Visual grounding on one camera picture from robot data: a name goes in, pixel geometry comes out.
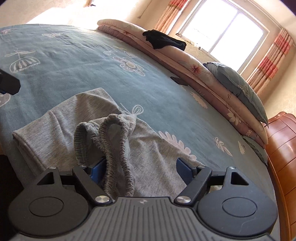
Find black garment on quilt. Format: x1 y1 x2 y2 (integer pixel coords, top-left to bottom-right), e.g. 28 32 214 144
142 30 187 51

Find blue floral bed sheet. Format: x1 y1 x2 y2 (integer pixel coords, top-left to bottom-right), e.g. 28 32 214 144
1 25 274 197

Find window with white frame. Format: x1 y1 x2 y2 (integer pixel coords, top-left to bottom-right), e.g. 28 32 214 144
171 1 270 75

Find orange wooden headboard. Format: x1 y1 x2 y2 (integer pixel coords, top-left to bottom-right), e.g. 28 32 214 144
265 111 296 240

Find left striped curtain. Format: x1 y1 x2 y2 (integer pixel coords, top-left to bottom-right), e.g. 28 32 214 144
154 0 188 33

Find grey sweatpants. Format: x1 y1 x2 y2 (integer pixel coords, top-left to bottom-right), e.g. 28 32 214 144
13 88 200 198

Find pink floral folded quilt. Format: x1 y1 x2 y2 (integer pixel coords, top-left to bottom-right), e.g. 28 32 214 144
97 19 268 147

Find black smartphone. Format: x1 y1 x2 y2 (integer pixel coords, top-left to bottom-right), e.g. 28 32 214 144
171 76 189 86

